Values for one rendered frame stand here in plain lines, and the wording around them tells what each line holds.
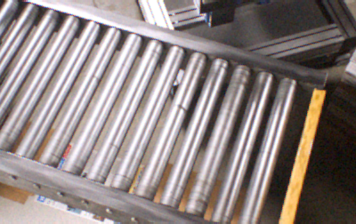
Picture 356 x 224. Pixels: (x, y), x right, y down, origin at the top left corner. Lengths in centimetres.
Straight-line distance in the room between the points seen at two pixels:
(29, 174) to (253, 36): 125
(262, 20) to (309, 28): 20
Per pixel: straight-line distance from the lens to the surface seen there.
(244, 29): 223
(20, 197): 217
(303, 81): 141
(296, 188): 125
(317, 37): 224
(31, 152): 133
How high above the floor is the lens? 196
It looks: 62 degrees down
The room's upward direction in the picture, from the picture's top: straight up
